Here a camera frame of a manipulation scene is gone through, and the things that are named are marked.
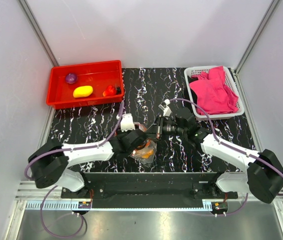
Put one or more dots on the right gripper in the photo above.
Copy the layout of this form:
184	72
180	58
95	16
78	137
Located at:
158	131

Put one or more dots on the clear zip top bag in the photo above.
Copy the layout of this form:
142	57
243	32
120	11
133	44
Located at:
148	144

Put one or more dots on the orange fake fruit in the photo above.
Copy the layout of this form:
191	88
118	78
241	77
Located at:
145	153

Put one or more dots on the red fake fruit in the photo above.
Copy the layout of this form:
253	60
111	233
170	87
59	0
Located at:
110	91

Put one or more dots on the yellow fake lemon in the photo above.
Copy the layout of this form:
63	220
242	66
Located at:
83	91

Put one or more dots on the pink fake fruit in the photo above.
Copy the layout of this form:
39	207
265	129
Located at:
71	78

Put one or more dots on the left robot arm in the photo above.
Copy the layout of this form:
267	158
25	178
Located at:
50	164

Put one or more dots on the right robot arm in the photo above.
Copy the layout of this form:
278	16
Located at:
261	172

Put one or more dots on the black marble mat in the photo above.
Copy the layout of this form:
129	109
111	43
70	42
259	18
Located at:
145	89

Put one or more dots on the pink cloth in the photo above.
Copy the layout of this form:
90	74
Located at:
214	97

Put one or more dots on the white plastic basket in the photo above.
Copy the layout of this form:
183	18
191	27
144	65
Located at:
229	81

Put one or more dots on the red plastic bin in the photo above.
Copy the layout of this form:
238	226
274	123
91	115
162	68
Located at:
99	75

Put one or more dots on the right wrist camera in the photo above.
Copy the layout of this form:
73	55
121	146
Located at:
165	107

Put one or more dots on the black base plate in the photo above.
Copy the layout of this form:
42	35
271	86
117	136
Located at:
140	191

